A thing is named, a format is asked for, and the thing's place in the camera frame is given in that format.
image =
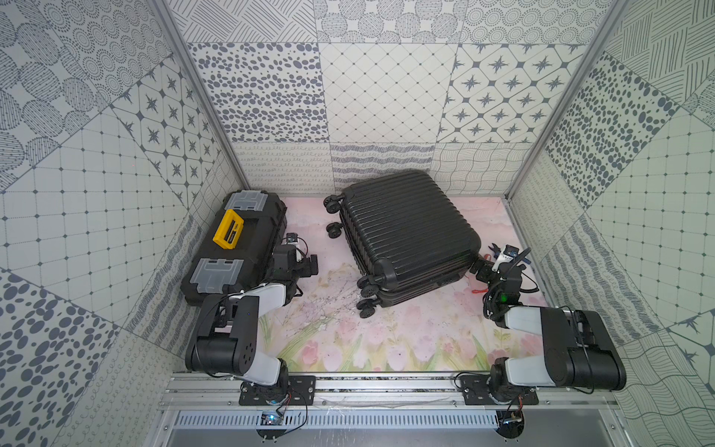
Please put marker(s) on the black toolbox yellow handle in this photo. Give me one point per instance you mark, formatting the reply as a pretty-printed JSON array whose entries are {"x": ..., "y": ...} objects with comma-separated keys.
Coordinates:
[{"x": 234, "y": 255}]

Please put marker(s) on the aluminium mounting rail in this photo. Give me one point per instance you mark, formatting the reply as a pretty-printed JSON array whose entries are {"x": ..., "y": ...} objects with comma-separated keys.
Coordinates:
[{"x": 381, "y": 390}]

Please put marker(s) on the floral pink table mat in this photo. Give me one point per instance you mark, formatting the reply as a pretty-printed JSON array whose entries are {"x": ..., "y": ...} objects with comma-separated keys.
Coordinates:
[{"x": 321, "y": 331}]

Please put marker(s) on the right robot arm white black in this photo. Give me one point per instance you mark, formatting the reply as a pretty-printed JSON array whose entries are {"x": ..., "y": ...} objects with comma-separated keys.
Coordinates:
[{"x": 577, "y": 350}]

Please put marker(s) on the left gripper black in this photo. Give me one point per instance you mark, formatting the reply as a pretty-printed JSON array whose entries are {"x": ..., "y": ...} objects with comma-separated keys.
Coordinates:
[{"x": 309, "y": 265}]

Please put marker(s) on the blue handled pliers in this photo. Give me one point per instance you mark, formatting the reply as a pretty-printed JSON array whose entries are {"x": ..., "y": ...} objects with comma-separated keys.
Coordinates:
[{"x": 496, "y": 250}]

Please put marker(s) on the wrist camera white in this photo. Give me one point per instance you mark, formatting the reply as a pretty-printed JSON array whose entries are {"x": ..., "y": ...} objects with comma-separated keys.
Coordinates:
[
  {"x": 508, "y": 254},
  {"x": 292, "y": 238}
]

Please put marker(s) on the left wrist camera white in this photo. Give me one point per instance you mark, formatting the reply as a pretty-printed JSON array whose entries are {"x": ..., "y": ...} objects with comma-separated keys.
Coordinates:
[{"x": 292, "y": 238}]

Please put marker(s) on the black hard-shell suitcase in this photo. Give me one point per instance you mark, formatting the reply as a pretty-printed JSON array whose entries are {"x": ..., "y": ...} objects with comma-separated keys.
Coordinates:
[{"x": 406, "y": 236}]

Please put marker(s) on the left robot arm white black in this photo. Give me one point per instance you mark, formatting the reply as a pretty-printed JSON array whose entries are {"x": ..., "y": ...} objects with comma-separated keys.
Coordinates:
[{"x": 224, "y": 341}]

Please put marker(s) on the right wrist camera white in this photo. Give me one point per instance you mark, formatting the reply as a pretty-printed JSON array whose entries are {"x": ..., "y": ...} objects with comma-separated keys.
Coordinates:
[{"x": 508, "y": 254}]

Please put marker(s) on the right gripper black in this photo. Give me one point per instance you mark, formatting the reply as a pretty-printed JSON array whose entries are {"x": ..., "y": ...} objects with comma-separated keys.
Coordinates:
[{"x": 486, "y": 267}]

